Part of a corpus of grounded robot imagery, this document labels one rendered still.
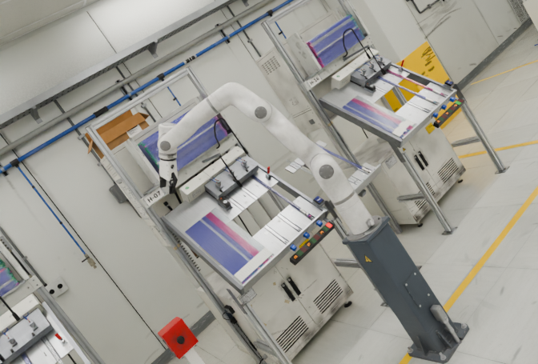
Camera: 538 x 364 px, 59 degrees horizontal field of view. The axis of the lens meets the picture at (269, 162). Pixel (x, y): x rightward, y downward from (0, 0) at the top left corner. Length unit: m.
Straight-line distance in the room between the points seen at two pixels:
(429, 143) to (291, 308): 1.69
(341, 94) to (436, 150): 0.88
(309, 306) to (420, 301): 0.92
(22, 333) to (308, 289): 1.61
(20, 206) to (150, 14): 2.11
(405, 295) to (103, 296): 2.75
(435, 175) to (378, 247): 1.70
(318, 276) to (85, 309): 2.08
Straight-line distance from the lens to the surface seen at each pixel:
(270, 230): 2.78
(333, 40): 3.75
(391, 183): 3.58
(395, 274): 2.35
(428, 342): 2.56
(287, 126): 2.17
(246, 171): 3.01
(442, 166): 3.95
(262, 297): 2.99
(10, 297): 2.86
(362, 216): 2.27
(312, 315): 3.18
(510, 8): 8.30
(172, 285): 4.51
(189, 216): 2.93
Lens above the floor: 1.54
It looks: 8 degrees down
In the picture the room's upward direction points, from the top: 34 degrees counter-clockwise
